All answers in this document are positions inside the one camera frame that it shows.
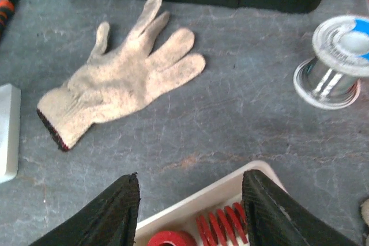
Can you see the orange black pliers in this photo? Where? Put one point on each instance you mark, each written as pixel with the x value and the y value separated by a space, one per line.
pixel 7 12

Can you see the small red spring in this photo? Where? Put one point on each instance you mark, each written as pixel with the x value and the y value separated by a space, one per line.
pixel 170 237

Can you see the large red spring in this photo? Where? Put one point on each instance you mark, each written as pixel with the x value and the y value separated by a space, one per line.
pixel 226 226

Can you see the white peg board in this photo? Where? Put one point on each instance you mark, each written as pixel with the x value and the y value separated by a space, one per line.
pixel 10 131

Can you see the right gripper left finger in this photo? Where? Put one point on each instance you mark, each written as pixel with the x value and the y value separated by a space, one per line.
pixel 109 219

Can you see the white knit glove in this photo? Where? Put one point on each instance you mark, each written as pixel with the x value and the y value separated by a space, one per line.
pixel 114 84

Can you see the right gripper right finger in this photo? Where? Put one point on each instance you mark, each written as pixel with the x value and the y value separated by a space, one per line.
pixel 275 218

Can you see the white spring tray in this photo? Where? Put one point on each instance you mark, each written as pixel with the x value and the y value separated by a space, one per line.
pixel 182 215

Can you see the solder wire spool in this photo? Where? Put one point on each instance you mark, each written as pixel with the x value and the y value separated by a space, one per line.
pixel 331 79

